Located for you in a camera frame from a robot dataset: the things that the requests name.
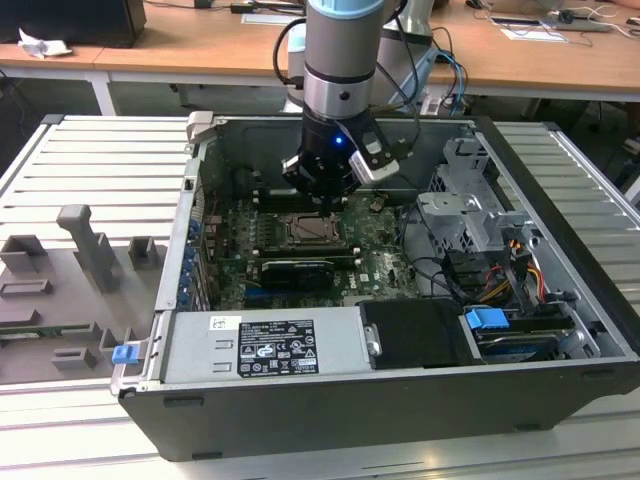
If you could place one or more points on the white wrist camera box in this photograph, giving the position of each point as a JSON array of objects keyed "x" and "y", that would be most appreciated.
[{"x": 375, "y": 157}]

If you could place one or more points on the black plastic shroud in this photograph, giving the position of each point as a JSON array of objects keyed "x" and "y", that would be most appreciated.
[{"x": 420, "y": 335}]

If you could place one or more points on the green motherboard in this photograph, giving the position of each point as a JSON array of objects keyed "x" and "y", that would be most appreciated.
[{"x": 385, "y": 260}]

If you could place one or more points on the black box on desk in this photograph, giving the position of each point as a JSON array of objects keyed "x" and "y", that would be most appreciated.
[{"x": 70, "y": 22}]

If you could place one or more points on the green RAM stick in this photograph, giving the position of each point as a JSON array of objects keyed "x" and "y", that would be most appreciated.
[{"x": 45, "y": 329}]

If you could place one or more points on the black disk drive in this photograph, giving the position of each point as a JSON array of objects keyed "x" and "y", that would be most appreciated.
[{"x": 520, "y": 342}]

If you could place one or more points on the blue case latch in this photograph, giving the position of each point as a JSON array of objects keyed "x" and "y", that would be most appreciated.
[{"x": 125, "y": 354}]

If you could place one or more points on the grey power supply unit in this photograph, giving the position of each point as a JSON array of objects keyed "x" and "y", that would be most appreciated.
[{"x": 200, "y": 350}]

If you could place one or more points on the white paper sheet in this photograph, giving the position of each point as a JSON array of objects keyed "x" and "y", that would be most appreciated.
[{"x": 532, "y": 35}]

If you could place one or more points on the CPU socket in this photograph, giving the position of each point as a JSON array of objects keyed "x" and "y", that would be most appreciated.
[{"x": 285, "y": 235}]

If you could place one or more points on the small wooden desk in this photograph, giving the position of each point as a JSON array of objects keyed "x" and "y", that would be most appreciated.
[{"x": 45, "y": 62}]

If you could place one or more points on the silver metal drive cage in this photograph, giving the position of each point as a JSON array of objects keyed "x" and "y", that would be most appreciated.
[{"x": 450, "y": 220}]

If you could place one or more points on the blue disk carrier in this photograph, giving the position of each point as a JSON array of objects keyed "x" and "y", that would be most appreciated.
[{"x": 485, "y": 319}]

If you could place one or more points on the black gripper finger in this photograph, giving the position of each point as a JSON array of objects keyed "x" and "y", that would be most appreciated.
[{"x": 326, "y": 206}]

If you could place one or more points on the black graphics card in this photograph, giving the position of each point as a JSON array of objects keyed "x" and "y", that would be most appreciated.
[{"x": 295, "y": 275}]

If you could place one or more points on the crumpled white paper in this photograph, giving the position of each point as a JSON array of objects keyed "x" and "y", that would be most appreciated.
[{"x": 42, "y": 46}]

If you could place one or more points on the grey parts rack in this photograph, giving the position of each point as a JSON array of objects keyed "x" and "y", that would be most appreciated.
[{"x": 60, "y": 300}]

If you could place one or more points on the long wooden desk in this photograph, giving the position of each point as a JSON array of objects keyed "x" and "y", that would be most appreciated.
[{"x": 210, "y": 50}]

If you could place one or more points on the black open PC case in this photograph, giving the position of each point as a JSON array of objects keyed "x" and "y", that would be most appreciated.
[{"x": 350, "y": 425}]

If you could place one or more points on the black RAM stick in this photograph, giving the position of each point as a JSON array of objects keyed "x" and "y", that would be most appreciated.
[
  {"x": 280, "y": 200},
  {"x": 305, "y": 250}
]

